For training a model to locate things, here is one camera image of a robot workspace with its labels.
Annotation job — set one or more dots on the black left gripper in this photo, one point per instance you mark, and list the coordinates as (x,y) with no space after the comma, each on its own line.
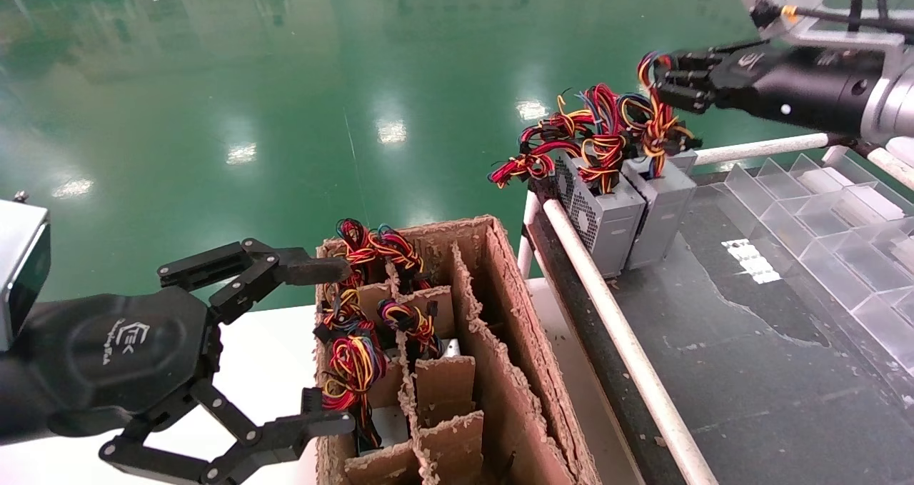
(121,356)

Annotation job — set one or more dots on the long white frame pipe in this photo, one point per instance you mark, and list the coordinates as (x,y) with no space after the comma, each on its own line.
(621,342)

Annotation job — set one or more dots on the worn cardboard box with dividers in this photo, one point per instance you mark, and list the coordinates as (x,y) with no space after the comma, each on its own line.
(514,399)

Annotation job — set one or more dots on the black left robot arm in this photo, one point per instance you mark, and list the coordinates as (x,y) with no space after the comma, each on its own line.
(13,406)

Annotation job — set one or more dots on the white printed label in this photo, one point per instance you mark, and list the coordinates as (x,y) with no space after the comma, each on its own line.
(750,260)

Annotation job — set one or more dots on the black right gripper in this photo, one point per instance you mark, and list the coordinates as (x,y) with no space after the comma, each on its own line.
(800,85)

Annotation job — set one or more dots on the clear acrylic divider tray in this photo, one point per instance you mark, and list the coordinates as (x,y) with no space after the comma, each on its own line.
(821,206)

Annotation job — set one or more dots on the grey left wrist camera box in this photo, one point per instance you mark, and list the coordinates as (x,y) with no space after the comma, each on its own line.
(21,271)

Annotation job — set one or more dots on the silver camera mounting bracket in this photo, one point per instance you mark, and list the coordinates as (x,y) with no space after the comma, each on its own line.
(850,38)

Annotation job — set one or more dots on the white frame leg pipe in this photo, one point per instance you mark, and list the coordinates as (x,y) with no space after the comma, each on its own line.
(527,249)

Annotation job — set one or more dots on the black pipe corner connector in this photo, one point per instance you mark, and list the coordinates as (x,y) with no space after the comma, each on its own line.
(853,146)

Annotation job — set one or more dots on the short white frame pipe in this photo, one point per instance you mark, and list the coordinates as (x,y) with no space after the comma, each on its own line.
(757,149)

